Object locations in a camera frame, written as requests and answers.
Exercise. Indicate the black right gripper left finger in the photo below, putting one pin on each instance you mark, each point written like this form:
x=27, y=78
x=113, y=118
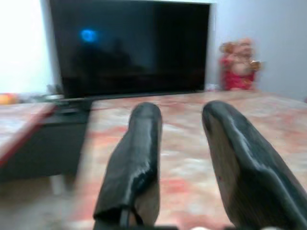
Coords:
x=134, y=167

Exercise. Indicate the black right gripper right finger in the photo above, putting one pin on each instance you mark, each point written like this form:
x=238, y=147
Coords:
x=251, y=179

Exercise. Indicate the black television stand base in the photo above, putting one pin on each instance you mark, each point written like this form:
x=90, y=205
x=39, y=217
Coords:
x=74, y=105

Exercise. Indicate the small clear glass object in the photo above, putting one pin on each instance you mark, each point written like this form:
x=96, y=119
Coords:
x=212, y=87

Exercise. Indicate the red and gold figurine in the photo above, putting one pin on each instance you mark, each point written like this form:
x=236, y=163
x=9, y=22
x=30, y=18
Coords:
x=237, y=67

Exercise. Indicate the black flat screen television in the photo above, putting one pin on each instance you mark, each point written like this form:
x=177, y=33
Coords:
x=134, y=48

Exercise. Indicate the orange toy ball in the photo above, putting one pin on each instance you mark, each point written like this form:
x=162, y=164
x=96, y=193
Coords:
x=7, y=98

